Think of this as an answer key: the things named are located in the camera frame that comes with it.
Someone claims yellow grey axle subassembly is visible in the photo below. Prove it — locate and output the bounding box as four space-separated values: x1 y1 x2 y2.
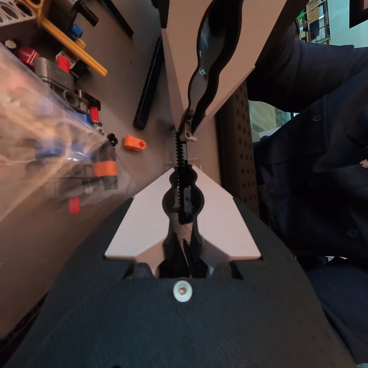
0 0 135 78

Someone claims person's torso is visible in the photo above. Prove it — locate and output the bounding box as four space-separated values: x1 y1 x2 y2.
250 66 368 259

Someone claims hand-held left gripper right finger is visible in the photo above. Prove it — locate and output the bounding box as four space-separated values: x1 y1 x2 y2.
193 167 262 261

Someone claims grey blue red subassembly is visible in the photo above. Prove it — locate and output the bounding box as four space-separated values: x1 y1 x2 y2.
34 56 102 127

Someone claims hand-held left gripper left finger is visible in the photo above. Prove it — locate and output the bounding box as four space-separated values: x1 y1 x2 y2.
104 167 176 261

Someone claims long black beam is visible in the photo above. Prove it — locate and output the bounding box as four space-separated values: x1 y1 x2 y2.
132 34 165 130

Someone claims person's leg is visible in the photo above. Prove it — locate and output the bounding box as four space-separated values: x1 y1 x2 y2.
305 259 368 364

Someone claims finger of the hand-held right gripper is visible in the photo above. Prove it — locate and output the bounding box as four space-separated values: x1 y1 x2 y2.
191 0 289 134
161 0 214 128

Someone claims clear parts bag white label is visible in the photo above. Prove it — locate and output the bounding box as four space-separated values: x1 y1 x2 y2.
0 43 137 222

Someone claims orange connector piece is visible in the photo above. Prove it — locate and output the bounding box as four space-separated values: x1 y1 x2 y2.
124 135 147 150

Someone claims black gear rack assembly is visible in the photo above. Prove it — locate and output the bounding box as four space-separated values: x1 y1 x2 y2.
173 110 199 225

